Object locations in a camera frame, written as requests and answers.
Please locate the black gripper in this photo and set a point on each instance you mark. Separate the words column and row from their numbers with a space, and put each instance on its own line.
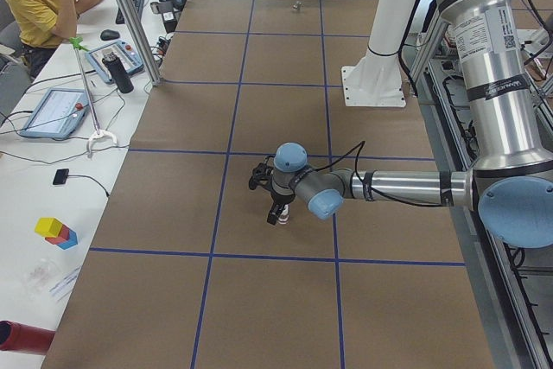
column 280, row 200

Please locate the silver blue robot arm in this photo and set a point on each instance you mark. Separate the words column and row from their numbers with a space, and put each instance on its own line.
column 510, row 183

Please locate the black water bottle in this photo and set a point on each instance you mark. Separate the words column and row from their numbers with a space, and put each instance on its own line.
column 118, row 74

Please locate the small black box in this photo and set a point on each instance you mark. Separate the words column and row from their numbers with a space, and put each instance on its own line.
column 60, row 177

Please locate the far blue teach pendant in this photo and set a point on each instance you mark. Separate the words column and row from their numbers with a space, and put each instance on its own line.
column 118, row 50

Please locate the blue teach pendant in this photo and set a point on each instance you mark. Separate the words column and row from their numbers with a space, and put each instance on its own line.
column 57, row 115
column 118, row 50

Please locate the stacked coloured blocks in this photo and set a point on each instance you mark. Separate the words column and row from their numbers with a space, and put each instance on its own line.
column 56, row 233

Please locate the near blue teach pendant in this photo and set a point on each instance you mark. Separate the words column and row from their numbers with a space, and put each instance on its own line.
column 57, row 115

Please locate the black computer mouse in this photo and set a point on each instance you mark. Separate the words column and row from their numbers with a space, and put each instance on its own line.
column 109, row 35

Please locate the clear plastic bag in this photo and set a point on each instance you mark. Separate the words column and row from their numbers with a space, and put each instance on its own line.
column 38, row 277

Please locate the red cylinder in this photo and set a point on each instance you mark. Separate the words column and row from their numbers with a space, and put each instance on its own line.
column 21, row 338

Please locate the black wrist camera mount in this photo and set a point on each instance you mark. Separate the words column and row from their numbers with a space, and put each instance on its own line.
column 260, row 176

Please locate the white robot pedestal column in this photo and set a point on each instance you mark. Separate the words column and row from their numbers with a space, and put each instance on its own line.
column 376, row 80

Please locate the aluminium frame post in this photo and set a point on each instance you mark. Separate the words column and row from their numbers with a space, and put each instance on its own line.
column 140, row 40

